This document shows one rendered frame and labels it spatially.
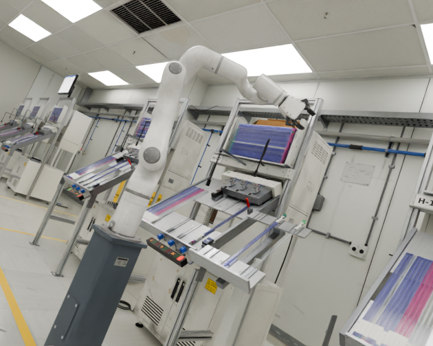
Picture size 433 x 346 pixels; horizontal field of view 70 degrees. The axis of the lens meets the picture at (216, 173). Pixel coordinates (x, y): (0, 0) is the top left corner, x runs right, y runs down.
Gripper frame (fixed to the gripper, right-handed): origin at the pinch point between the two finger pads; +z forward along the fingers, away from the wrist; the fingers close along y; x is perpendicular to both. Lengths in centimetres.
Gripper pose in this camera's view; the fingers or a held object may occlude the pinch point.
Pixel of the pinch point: (307, 121)
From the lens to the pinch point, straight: 158.8
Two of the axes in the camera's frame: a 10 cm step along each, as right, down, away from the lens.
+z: 7.7, 6.3, 0.0
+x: 1.0, -1.2, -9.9
